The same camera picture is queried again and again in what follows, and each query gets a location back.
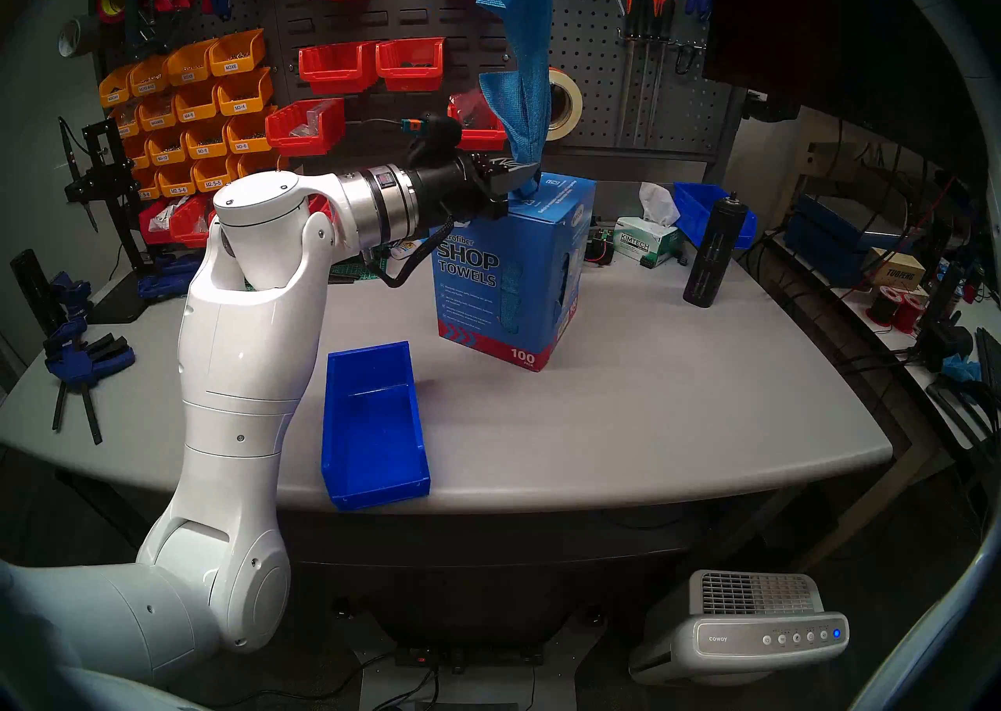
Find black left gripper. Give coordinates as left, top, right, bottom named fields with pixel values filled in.
left=414, top=154, right=542, bottom=229

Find blue shop towel box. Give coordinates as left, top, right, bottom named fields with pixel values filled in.
left=431, top=172, right=597, bottom=373

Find blue plastic storage bin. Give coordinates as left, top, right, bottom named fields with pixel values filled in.
left=673, top=183, right=758, bottom=251
left=321, top=340, right=432, bottom=512

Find red plastic parts bin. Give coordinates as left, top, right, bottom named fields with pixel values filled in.
left=139, top=200, right=177, bottom=245
left=168, top=195, right=216, bottom=247
left=447, top=92, right=509, bottom=151
left=298, top=43, right=379, bottom=95
left=375, top=38, right=445, bottom=93
left=264, top=98, right=346, bottom=158

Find cream masking tape roll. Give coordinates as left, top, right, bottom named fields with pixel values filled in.
left=547, top=68, right=584, bottom=142

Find green white Kimtech wipes box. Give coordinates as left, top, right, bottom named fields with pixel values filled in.
left=612, top=217, right=687, bottom=269

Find white tissue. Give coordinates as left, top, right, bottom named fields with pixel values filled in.
left=637, top=183, right=681, bottom=227

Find green cutting mat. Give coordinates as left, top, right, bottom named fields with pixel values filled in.
left=328, top=256, right=389, bottom=286

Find black perforated pegboard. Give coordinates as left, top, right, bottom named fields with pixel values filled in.
left=90, top=0, right=274, bottom=194
left=516, top=0, right=740, bottom=159

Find dark blue storage crate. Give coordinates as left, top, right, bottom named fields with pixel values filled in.
left=784, top=193, right=912, bottom=288

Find black computer monitor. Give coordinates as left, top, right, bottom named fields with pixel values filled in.
left=701, top=0, right=1001, bottom=179

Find blue bar clamp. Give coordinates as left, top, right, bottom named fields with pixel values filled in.
left=47, top=272, right=93, bottom=327
left=138, top=252, right=200, bottom=304
left=43, top=319, right=136, bottom=446

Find small cardboard box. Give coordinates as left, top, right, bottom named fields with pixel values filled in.
left=868, top=248, right=927, bottom=292

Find black metal stand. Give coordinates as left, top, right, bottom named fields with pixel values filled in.
left=59, top=117, right=149, bottom=323

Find white air purifier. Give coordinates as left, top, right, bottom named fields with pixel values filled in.
left=628, top=570, right=851, bottom=687

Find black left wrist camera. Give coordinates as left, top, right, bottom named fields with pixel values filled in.
left=399, top=113, right=464, bottom=163

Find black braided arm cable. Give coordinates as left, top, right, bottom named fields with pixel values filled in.
left=364, top=221, right=454, bottom=288

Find black louvered wall panel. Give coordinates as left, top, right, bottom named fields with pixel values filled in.
left=270, top=0, right=521, bottom=163

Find orange handled screwdrivers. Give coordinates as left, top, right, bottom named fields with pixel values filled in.
left=614, top=0, right=644, bottom=147
left=641, top=0, right=675, bottom=147

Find metal hook rail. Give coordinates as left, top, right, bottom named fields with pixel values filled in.
left=622, top=33, right=709, bottom=54

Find grey duct tape roll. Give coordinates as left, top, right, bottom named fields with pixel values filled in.
left=57, top=14, right=102, bottom=59

